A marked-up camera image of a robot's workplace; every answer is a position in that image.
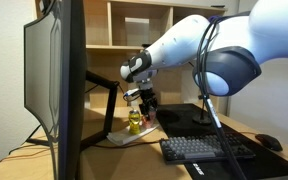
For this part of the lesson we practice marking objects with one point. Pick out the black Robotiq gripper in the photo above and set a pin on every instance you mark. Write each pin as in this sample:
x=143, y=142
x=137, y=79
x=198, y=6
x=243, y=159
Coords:
x=147, y=95

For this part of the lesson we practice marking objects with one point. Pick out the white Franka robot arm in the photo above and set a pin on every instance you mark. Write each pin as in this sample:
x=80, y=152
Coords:
x=217, y=36

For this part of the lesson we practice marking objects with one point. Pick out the black desk mat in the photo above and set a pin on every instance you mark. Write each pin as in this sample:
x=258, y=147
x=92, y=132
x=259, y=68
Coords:
x=180, y=118

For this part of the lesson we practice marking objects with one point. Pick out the black monitor stand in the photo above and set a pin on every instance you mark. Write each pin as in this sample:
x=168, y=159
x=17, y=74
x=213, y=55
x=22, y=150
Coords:
x=110, y=103

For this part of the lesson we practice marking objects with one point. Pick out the wooden desk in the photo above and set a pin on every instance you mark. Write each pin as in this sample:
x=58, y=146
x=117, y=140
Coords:
x=140, y=168

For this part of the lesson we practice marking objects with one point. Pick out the flat black tablet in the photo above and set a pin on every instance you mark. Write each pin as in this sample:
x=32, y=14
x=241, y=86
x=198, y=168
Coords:
x=145, y=45

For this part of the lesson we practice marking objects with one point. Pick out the grey and black keyboard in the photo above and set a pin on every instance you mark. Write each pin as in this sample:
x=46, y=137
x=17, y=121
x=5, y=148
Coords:
x=197, y=150

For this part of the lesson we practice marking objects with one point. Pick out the wooden shelf hutch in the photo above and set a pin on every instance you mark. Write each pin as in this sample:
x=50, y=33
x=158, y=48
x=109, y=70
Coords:
x=117, y=47

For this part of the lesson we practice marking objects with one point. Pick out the black curved monitor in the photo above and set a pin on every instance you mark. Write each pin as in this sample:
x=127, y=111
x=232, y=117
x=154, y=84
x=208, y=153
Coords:
x=64, y=86

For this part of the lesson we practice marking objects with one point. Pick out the black computer mouse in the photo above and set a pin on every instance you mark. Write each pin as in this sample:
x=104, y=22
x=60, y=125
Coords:
x=268, y=142

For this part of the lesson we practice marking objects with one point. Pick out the wrist camera with blue connector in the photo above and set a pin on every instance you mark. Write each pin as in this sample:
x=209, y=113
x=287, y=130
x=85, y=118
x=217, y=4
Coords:
x=131, y=94

